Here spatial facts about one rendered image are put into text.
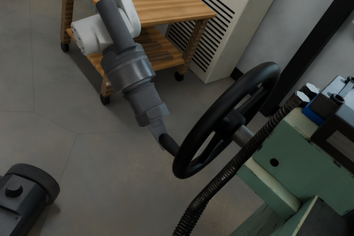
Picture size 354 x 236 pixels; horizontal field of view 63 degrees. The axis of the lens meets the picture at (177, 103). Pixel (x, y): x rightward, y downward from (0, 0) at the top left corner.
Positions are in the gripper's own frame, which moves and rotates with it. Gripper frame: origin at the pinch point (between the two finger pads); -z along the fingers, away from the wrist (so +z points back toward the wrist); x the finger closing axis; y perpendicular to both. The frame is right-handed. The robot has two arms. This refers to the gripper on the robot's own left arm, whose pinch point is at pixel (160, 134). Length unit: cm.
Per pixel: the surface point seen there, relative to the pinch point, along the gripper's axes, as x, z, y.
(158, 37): -131, 45, 42
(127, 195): -74, -25, -16
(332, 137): 26.8, -7.0, 15.2
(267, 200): 17.7, -13.9, 7.7
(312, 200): 22.7, -14.5, 11.4
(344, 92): 23.6, -3.9, 21.9
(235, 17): -99, 31, 81
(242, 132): 6.1, -6.0, 13.2
